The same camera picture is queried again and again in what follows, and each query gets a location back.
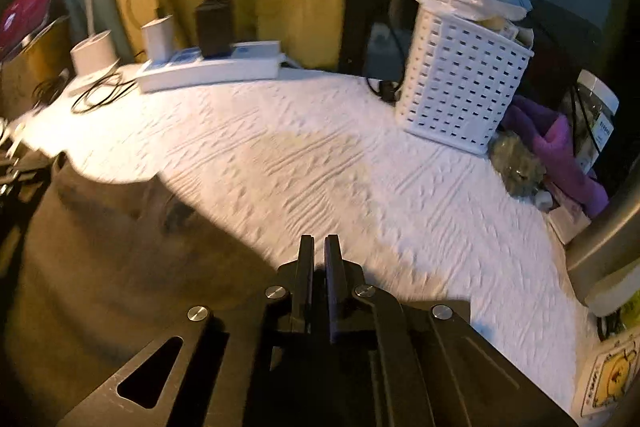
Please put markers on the red box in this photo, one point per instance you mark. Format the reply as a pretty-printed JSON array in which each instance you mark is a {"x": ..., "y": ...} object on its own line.
[{"x": 25, "y": 9}]

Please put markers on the white power strip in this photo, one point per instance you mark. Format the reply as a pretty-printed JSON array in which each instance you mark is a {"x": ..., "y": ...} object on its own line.
[{"x": 210, "y": 69}]

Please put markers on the crumpled clear plastic bag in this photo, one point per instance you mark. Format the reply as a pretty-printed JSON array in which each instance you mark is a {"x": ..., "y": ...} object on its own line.
[{"x": 515, "y": 167}]

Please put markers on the white charger adapter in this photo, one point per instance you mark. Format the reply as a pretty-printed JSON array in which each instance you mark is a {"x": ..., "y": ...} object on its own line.
[{"x": 159, "y": 38}]

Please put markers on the small white box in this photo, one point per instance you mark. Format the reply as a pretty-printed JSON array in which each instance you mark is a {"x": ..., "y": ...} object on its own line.
[{"x": 567, "y": 222}]

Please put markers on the steel tumbler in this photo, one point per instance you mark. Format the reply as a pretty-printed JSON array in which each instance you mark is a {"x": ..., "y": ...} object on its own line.
[{"x": 605, "y": 242}]

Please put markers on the white plastic basket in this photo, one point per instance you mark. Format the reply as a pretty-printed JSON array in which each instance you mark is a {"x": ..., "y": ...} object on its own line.
[{"x": 460, "y": 82}]

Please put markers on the purple cloth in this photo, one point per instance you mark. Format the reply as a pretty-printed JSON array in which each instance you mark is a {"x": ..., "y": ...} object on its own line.
[{"x": 565, "y": 147}]

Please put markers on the white textured tablecloth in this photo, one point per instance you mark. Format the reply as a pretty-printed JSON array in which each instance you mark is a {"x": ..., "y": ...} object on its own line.
[{"x": 350, "y": 157}]

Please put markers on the white printed mug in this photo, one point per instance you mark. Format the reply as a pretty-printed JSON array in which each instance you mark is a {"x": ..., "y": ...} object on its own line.
[{"x": 607, "y": 377}]

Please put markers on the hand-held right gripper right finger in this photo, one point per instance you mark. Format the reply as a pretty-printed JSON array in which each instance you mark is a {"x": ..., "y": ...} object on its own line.
[{"x": 331, "y": 287}]

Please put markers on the brown sweatshirt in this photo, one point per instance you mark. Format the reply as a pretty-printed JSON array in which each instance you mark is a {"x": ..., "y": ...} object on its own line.
[{"x": 125, "y": 257}]

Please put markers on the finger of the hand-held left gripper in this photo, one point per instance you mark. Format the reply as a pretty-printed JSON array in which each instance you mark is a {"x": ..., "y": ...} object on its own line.
[
  {"x": 22, "y": 163},
  {"x": 12, "y": 192}
]

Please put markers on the black charger adapter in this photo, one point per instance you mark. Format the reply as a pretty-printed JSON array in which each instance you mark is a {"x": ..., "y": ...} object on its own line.
[{"x": 214, "y": 29}]

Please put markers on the cardboard box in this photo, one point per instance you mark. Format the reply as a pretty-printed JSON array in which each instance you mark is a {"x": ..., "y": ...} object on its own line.
[{"x": 30, "y": 67}]

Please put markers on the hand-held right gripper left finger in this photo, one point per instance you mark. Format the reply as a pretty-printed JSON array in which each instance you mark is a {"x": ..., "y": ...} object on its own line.
[{"x": 306, "y": 267}]

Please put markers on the clear jar with white lid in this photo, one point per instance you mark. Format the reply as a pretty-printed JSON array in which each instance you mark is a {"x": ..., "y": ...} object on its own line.
[{"x": 597, "y": 117}]

